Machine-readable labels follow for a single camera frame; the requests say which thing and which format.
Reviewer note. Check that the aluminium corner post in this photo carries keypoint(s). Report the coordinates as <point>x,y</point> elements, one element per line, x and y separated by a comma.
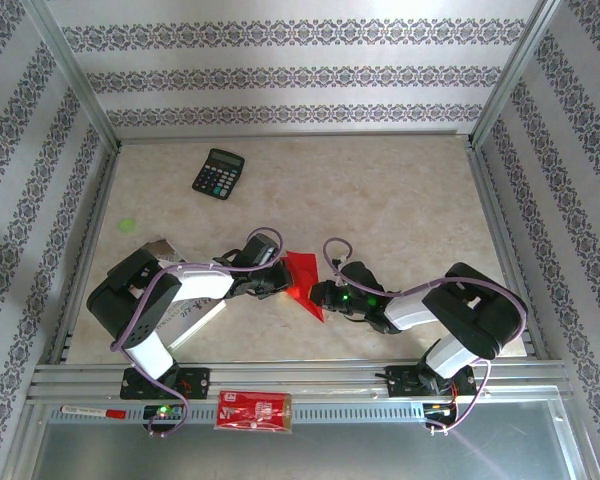
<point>513,75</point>
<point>75,75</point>

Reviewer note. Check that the red foil packet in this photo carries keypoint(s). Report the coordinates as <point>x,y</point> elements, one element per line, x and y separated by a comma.
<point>254,411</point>

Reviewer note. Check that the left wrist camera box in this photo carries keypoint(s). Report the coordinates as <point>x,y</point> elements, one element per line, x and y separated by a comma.
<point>257,251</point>

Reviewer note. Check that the red white marker pen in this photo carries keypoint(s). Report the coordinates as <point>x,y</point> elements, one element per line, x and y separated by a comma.
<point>92,412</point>

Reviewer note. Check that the black desk calculator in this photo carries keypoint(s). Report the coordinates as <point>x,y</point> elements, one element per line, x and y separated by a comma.
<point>219,175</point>

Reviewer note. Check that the red square paper sheet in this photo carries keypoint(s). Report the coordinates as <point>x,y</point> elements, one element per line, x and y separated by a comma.
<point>305,272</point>

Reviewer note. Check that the long aluminium mounting rail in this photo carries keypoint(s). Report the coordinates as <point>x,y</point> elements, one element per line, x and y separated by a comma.
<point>305,375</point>

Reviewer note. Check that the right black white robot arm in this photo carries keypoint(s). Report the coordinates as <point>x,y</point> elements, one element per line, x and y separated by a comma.
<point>475,310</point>

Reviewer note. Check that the small green round sticker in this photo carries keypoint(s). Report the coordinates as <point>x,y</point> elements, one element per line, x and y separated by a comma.
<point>127,225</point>

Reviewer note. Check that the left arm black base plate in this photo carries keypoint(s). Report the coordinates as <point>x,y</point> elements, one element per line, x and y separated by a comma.
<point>197,382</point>

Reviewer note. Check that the grey metal sheet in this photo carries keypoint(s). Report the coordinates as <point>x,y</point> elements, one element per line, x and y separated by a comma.
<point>305,455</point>

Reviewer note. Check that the white paperback book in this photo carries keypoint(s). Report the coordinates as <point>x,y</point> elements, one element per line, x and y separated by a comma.
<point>195,320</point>

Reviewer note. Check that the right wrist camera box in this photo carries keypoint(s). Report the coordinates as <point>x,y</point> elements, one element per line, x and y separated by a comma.
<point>357,274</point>

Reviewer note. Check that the aluminium table edge rail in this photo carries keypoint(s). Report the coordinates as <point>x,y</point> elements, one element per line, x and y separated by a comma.
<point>90,250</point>
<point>505,250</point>
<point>290,135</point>

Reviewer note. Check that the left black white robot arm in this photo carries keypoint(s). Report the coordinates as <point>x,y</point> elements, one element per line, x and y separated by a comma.
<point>130,300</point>

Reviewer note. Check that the small circuit board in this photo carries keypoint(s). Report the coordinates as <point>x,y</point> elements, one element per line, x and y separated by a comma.
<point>439,410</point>
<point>164,412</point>

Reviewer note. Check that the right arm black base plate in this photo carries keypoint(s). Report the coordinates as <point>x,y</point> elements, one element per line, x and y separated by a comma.
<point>400,382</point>

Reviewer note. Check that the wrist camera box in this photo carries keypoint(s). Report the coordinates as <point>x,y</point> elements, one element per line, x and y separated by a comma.
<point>257,251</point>
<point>357,274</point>

